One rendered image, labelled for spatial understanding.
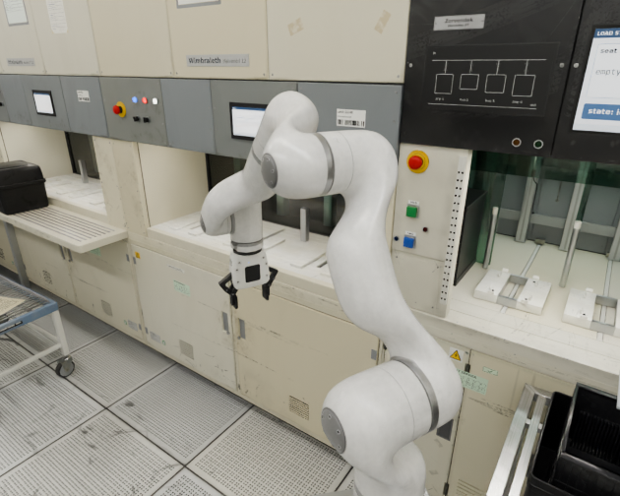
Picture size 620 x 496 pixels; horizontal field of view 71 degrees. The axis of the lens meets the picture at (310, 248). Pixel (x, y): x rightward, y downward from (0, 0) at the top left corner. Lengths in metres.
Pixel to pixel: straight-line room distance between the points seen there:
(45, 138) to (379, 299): 3.27
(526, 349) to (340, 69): 0.99
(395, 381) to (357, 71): 0.96
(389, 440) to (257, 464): 1.50
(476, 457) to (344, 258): 1.18
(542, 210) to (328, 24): 1.28
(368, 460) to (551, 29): 0.99
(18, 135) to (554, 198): 3.28
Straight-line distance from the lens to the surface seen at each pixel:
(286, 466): 2.11
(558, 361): 1.42
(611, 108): 1.20
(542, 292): 1.67
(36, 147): 3.68
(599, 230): 2.18
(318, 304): 1.67
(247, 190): 0.96
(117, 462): 2.28
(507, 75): 1.23
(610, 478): 0.94
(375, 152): 0.70
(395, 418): 0.65
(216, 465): 2.14
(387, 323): 0.66
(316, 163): 0.64
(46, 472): 2.37
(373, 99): 1.34
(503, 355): 1.45
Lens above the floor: 1.60
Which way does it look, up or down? 23 degrees down
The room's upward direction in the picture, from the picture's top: straight up
